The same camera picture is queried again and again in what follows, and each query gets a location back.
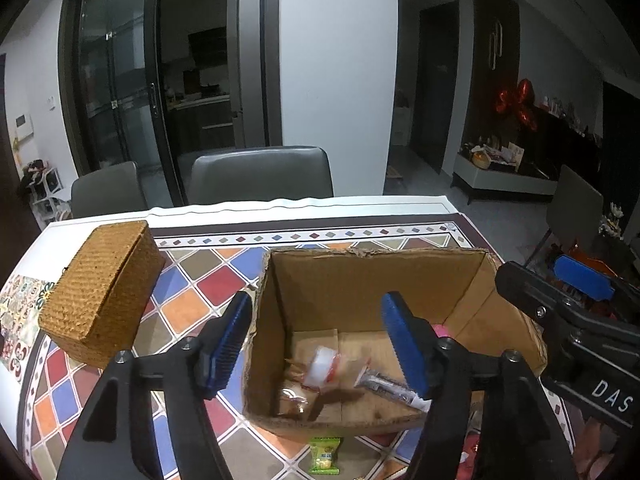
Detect green snack packet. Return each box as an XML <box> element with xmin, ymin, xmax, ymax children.
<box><xmin>307</xmin><ymin>436</ymin><xmax>342</xmax><ymax>476</ymax></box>

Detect woven rattan lidded box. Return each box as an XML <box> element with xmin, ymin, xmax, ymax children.
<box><xmin>38</xmin><ymin>220</ymin><xmax>166</xmax><ymax>368</ymax></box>

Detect person's right forearm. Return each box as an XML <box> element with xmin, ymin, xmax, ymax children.
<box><xmin>575</xmin><ymin>410</ymin><xmax>621</xmax><ymax>480</ymax></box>

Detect colourful diamond pattern tablecloth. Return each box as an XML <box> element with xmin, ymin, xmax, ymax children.
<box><xmin>15</xmin><ymin>217</ymin><xmax>576</xmax><ymax>480</ymax></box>

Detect tall dark cabinet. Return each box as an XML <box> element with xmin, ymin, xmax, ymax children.
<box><xmin>471</xmin><ymin>0</ymin><xmax>521</xmax><ymax>146</ymax></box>

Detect floral patterned placemat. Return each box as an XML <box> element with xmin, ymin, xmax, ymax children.
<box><xmin>0</xmin><ymin>275</ymin><xmax>56</xmax><ymax>376</ymax></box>

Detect dark hallway door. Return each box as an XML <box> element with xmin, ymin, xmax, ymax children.
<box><xmin>417</xmin><ymin>0</ymin><xmax>460</xmax><ymax>176</ymax></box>

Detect red foil balloons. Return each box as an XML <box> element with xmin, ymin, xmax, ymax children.
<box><xmin>495</xmin><ymin>78</ymin><xmax>540</xmax><ymax>133</ymax></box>

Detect black range hood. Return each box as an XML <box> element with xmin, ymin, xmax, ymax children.
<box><xmin>189</xmin><ymin>27</ymin><xmax>228</xmax><ymax>68</ymax></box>

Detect dark sideboard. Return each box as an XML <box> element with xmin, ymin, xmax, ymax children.
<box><xmin>530</xmin><ymin>105</ymin><xmax>606</xmax><ymax>181</ymax></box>

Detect wide grey dining chair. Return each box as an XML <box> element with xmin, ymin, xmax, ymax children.
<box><xmin>189</xmin><ymin>146</ymin><xmax>334</xmax><ymax>206</ymax></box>

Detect brown cardboard box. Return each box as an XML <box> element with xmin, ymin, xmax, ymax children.
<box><xmin>241</xmin><ymin>246</ymin><xmax>548</xmax><ymax>443</ymax></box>

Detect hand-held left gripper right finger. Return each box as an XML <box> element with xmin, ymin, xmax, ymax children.
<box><xmin>381</xmin><ymin>291</ymin><xmax>578</xmax><ymax>480</ymax></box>

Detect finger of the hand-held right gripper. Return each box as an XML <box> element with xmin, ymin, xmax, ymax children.
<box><xmin>495</xmin><ymin>260</ymin><xmax>582</xmax><ymax>332</ymax></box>
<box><xmin>554</xmin><ymin>255</ymin><xmax>618</xmax><ymax>307</ymax></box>

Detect small white snack packet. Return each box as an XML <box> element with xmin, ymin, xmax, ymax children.
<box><xmin>302</xmin><ymin>345</ymin><xmax>373</xmax><ymax>391</ymax></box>

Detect grey chair with thin legs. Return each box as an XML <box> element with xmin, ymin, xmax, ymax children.
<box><xmin>522</xmin><ymin>165</ymin><xmax>604</xmax><ymax>266</ymax></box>

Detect narrow grey dining chair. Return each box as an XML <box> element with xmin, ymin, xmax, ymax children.
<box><xmin>71</xmin><ymin>161</ymin><xmax>142</xmax><ymax>218</ymax></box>

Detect low white cabinet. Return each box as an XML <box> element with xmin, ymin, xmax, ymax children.
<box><xmin>452</xmin><ymin>152</ymin><xmax>558</xmax><ymax>206</ymax></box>

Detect flower arrangement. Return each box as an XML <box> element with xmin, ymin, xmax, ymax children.
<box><xmin>597</xmin><ymin>203</ymin><xmax>626</xmax><ymax>238</ymax></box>

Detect beige clear snack packet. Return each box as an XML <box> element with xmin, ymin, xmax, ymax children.
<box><xmin>277</xmin><ymin>385</ymin><xmax>311</xmax><ymax>418</ymax></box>

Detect dark framed sliding glass door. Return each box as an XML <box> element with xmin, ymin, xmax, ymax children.
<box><xmin>59</xmin><ymin>0</ymin><xmax>283</xmax><ymax>196</ymax></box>

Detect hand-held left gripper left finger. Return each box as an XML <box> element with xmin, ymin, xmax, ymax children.
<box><xmin>57</xmin><ymin>290</ymin><xmax>254</xmax><ymax>480</ymax></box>

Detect white shoe rack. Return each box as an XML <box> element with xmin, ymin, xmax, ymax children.
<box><xmin>20</xmin><ymin>160</ymin><xmax>68</xmax><ymax>223</ymax></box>

